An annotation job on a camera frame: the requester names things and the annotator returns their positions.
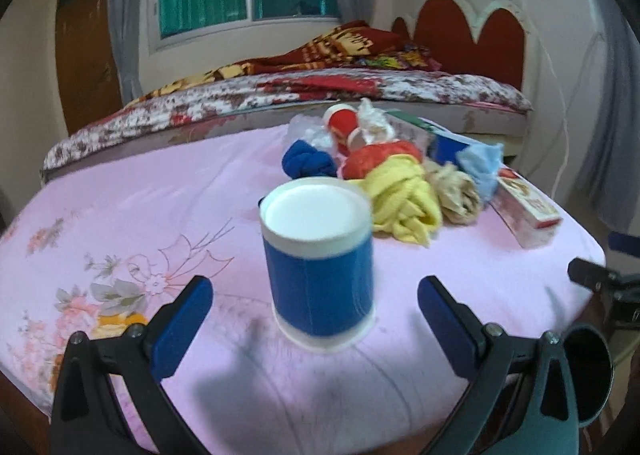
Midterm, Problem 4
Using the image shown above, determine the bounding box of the bed with floral sheet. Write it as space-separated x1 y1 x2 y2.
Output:
40 68 532 182

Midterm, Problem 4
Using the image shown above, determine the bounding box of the blue white carton box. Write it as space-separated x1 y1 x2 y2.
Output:
427 128 478 167

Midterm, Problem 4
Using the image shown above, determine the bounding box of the blue cloth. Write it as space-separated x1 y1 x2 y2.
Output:
281 140 337 180

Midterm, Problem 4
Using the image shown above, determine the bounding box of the red yellow blanket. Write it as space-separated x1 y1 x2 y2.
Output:
138 21 442 102

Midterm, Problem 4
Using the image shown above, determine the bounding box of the clear plastic bag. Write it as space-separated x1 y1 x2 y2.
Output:
284 98 397 157

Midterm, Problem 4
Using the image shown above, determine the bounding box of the black trash bin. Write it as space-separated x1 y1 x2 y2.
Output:
563 323 613 428

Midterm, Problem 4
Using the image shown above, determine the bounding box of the brown wooden door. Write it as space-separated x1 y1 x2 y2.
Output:
55 0 122 134

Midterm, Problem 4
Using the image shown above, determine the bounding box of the red plastic bag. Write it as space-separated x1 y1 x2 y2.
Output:
342 140 423 180

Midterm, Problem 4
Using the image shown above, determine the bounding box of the grey hanging cloth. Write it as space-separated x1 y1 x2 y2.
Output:
577 0 639 233

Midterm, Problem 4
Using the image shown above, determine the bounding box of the yellow cloth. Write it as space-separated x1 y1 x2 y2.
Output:
350 154 444 247

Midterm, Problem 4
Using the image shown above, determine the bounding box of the light blue paper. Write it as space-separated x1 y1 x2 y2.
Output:
456 142 503 205

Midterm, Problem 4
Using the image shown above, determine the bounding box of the grey curtain left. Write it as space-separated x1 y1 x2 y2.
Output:
106 0 142 105

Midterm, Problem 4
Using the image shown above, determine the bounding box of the red heart headboard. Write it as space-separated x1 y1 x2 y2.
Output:
390 0 527 89

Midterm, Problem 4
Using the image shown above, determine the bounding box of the pink floral table cloth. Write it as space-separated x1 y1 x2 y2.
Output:
1 127 604 454

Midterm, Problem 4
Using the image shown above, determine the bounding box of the green white carton box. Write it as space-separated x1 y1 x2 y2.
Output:
386 110 435 156

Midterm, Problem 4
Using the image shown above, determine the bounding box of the red white paper cup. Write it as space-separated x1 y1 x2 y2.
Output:
323 103 367 156

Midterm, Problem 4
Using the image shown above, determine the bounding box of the blue white paper cup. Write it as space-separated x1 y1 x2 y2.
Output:
259 177 374 352

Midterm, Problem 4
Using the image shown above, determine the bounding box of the red white carton box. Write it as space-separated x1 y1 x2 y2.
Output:
490 167 563 249

